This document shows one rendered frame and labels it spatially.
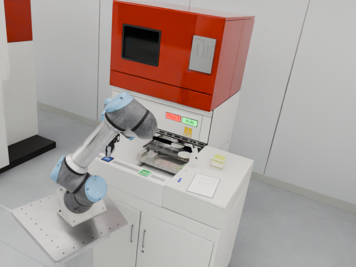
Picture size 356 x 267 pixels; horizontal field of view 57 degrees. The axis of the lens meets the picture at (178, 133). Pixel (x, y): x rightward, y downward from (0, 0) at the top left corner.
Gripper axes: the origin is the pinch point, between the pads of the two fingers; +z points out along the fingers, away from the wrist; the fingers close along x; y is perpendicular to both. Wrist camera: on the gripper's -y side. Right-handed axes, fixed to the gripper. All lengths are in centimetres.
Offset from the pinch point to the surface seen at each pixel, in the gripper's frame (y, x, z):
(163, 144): 52, -12, 8
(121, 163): 1.8, -9.0, 2.4
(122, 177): -3.9, -14.4, 6.7
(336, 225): 171, -153, 98
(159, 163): 28.7, -20.9, 10.0
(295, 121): 207, -88, 16
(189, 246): -4, -61, 34
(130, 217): -4.1, -21.4, 32.6
